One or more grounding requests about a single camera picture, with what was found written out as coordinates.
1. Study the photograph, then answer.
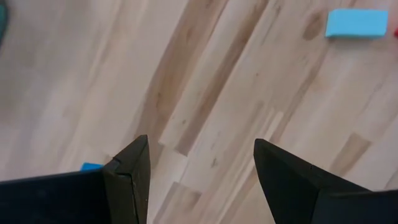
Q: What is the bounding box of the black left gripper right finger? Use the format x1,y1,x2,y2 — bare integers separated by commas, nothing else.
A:
252,138,398,224

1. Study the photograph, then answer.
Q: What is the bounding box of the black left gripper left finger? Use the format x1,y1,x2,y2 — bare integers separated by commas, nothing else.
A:
0,134,152,224

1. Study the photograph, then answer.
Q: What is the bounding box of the blue triangular wedge block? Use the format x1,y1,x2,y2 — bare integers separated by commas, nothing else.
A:
80,162,105,172

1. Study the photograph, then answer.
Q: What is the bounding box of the long light teal block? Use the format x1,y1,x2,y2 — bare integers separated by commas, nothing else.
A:
325,8,389,39

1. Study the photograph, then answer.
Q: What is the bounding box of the teal plastic bin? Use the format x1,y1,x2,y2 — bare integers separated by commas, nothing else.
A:
0,0,9,47

